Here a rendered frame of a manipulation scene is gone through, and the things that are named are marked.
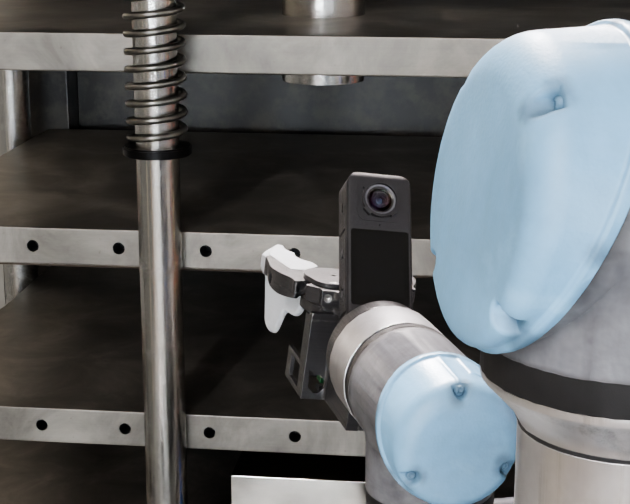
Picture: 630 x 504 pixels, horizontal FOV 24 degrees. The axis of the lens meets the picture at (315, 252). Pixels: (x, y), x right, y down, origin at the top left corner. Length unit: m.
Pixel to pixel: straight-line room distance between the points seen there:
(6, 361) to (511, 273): 1.74
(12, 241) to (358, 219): 1.03
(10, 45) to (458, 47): 0.57
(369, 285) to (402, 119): 1.68
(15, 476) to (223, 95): 0.77
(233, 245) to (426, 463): 1.10
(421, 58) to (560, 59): 1.33
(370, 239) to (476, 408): 0.21
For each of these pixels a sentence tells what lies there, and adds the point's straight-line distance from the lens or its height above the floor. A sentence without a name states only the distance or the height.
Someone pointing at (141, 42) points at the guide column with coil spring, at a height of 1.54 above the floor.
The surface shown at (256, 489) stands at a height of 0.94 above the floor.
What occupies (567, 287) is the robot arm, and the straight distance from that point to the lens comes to 0.50.
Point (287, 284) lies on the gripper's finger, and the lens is 1.01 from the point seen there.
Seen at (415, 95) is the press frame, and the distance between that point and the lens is 2.62.
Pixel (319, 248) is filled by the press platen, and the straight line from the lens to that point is 1.86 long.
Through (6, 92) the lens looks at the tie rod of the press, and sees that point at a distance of 2.56.
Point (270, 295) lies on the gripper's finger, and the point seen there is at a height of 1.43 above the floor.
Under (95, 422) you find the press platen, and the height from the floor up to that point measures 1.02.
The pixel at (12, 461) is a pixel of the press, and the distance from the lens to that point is 2.51.
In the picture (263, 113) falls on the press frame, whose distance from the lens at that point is 2.65.
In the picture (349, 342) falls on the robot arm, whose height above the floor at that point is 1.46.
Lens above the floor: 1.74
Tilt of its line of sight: 15 degrees down
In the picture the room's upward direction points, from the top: straight up
